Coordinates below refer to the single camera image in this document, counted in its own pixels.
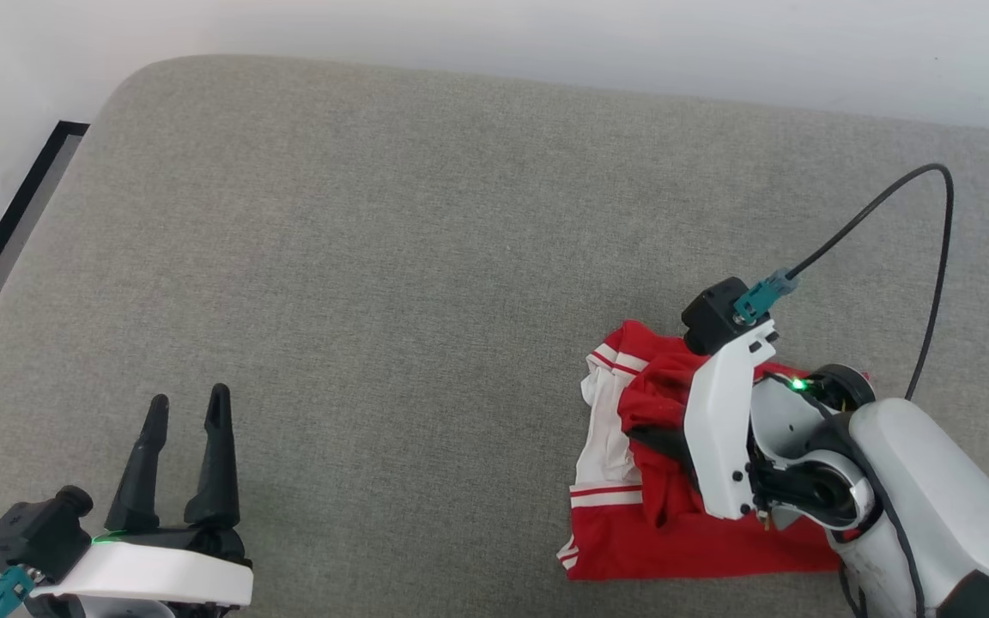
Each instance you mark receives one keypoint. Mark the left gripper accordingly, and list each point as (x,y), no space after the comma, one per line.
(194,539)

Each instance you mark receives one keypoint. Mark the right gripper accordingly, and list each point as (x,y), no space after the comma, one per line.
(803,489)

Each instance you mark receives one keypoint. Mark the red and white shirt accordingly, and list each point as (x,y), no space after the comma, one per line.
(658,524)

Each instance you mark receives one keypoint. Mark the white right camera bracket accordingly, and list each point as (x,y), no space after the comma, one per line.
(713,429)

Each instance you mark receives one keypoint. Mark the white camera bracket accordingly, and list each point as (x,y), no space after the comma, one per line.
(713,429)
(160,577)

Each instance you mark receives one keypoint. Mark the white left camera bracket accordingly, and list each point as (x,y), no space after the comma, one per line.
(160,577)

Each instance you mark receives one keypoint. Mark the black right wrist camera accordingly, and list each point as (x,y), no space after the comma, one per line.
(709,318)

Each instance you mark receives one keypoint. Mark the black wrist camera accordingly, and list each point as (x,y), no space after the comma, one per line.
(709,318)
(31,536)

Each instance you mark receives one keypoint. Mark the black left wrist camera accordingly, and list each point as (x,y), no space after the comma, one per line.
(31,536)

